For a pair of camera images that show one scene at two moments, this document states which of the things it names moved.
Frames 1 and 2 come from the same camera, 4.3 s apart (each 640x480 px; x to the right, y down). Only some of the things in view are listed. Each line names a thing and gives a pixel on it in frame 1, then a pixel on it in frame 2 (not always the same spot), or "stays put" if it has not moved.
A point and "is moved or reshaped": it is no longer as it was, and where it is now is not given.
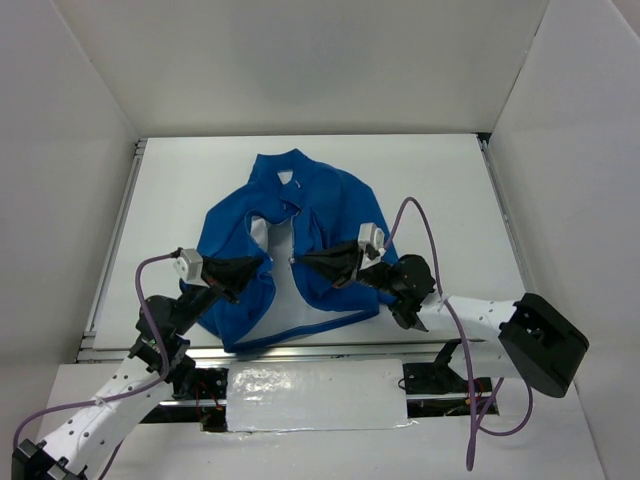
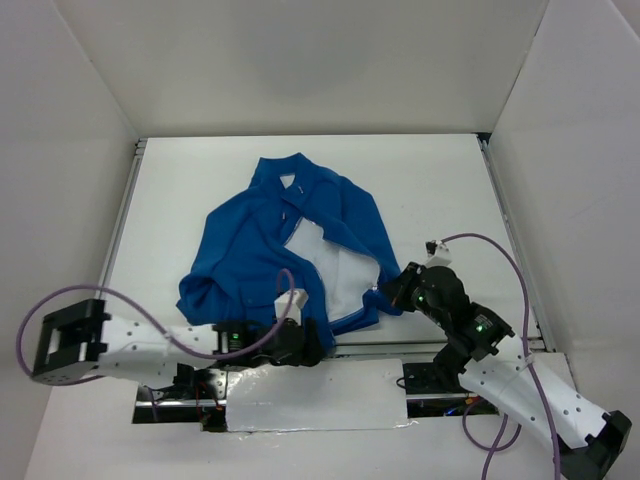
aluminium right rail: (505, 210) stays put
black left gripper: (214, 279) -> (310, 348)
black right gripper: (354, 265) -> (403, 287)
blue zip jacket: (326, 206) is moved or reshaped
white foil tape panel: (319, 394) stays put
